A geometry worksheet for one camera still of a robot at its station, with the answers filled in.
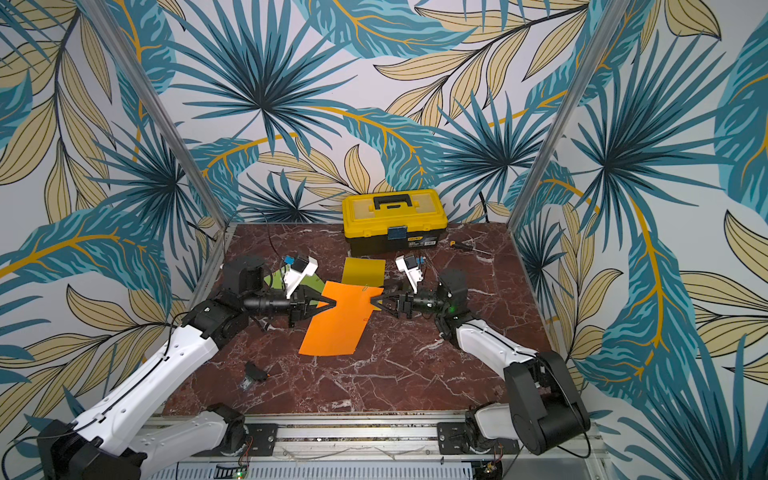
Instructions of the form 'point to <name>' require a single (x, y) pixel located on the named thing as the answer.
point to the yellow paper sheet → (364, 271)
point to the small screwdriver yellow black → (453, 243)
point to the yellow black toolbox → (393, 221)
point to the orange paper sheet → (339, 330)
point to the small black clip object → (252, 373)
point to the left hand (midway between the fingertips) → (330, 308)
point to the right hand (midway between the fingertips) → (375, 297)
